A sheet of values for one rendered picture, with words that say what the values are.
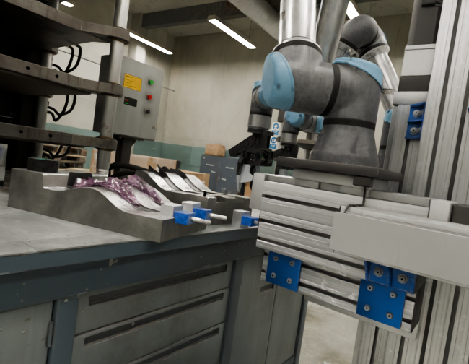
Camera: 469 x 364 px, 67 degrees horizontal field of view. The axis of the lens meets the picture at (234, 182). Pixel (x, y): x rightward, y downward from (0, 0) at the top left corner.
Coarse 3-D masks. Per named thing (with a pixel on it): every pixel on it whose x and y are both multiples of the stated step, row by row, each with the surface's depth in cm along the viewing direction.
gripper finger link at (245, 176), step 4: (244, 164) 116; (244, 168) 116; (248, 168) 115; (244, 172) 116; (248, 172) 115; (240, 176) 115; (244, 176) 115; (248, 176) 114; (252, 176) 113; (240, 180) 115; (244, 180) 115; (248, 180) 114; (252, 180) 113; (240, 184) 116; (240, 188) 116
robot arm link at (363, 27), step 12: (348, 24) 131; (360, 24) 129; (372, 24) 131; (348, 36) 130; (360, 36) 130; (372, 36) 132; (348, 48) 131; (288, 120) 142; (300, 120) 139; (312, 120) 147
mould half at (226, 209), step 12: (144, 180) 131; (156, 180) 129; (180, 180) 140; (192, 180) 146; (168, 192) 123; (180, 192) 122; (216, 192) 143; (204, 204) 113; (216, 204) 116; (228, 204) 121; (240, 204) 127; (228, 216) 122
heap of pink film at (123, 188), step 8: (136, 176) 109; (80, 184) 100; (88, 184) 98; (96, 184) 98; (104, 184) 95; (112, 184) 96; (120, 184) 97; (128, 184) 106; (136, 184) 106; (144, 184) 107; (120, 192) 94; (128, 192) 96; (144, 192) 105; (152, 192) 106; (128, 200) 94; (136, 200) 96; (160, 200) 107
